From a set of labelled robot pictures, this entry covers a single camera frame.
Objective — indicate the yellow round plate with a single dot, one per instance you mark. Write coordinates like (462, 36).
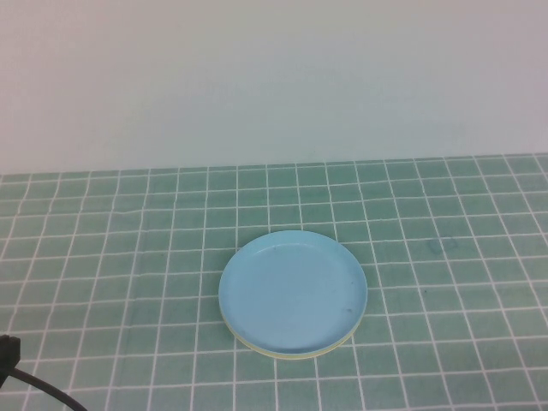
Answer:
(295, 356)

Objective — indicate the light blue round plate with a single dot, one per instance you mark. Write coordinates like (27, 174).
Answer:
(291, 291)

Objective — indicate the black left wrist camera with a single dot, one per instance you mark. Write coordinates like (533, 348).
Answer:
(8, 351)

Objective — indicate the green checked tablecloth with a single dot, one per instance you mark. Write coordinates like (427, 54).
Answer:
(428, 342)

